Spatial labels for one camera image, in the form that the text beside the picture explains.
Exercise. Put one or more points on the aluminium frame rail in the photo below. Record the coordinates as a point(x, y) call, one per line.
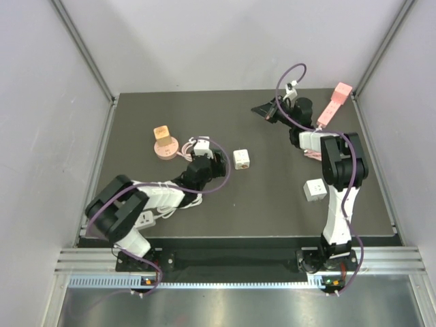
point(375, 260)

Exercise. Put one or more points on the white tiger cube plug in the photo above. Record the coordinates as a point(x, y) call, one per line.
point(241, 159)

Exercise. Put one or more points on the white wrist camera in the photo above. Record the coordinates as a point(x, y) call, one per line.
point(290, 89)
point(202, 147)

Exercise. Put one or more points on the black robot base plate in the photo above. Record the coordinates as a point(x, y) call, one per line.
point(236, 260)

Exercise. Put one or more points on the pink cube adapter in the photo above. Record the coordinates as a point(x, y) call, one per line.
point(341, 93)

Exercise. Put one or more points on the orange cube adapter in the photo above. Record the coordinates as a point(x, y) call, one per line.
point(162, 135)

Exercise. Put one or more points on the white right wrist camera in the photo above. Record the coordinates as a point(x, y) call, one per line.
point(290, 89)

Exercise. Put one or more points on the white power strip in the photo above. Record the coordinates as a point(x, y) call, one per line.
point(145, 220)

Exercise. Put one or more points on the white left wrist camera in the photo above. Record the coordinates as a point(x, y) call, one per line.
point(202, 147)

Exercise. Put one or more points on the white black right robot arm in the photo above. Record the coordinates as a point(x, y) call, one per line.
point(344, 168)

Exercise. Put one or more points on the white cube adapter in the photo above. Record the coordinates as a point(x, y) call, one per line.
point(315, 190)

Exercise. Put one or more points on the grey cable duct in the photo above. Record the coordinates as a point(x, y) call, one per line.
point(138, 282)

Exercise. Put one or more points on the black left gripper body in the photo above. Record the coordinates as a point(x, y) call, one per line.
point(214, 169)

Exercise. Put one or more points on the pink round socket base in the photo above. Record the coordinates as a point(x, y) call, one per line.
point(167, 152)

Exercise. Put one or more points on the pink power strip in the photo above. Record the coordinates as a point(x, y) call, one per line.
point(327, 115)

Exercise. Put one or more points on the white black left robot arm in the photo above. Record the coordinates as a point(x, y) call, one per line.
point(117, 209)

